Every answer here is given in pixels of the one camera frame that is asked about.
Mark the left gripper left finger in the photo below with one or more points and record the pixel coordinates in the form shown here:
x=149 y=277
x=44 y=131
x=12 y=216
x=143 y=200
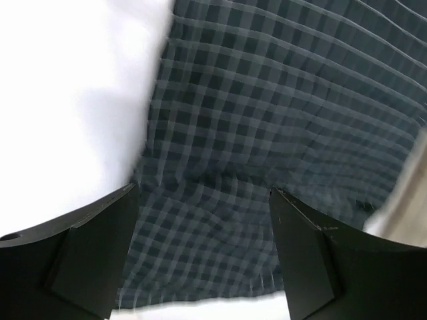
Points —
x=71 y=266

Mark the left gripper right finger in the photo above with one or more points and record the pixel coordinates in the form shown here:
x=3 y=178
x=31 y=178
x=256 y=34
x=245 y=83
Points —
x=332 y=271

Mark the cream pillow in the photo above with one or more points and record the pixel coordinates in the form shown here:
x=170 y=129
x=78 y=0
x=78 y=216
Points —
x=402 y=218

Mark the dark checked pillowcase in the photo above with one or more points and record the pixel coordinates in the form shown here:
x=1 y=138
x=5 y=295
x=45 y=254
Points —
x=323 y=99

